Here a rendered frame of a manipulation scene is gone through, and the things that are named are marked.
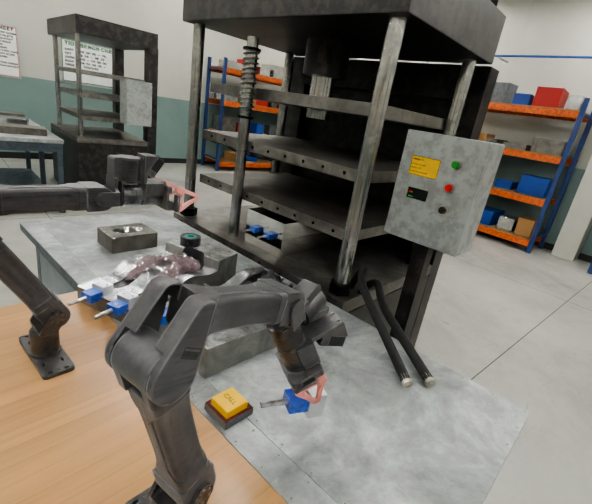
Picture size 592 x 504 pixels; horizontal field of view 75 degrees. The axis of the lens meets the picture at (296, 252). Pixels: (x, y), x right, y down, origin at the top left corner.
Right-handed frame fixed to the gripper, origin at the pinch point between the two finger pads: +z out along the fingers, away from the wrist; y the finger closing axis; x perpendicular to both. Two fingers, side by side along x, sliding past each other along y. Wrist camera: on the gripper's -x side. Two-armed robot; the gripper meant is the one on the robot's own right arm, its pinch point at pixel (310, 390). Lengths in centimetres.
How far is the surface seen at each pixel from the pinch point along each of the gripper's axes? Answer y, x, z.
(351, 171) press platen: 80, -57, -8
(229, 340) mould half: 27.5, 11.6, -0.1
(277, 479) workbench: -6.9, 13.4, 9.2
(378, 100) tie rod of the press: 68, -68, -33
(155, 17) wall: 803, -85, -149
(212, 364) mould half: 25.4, 17.9, 2.6
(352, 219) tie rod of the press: 68, -48, 6
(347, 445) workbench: -3.0, -2.5, 17.5
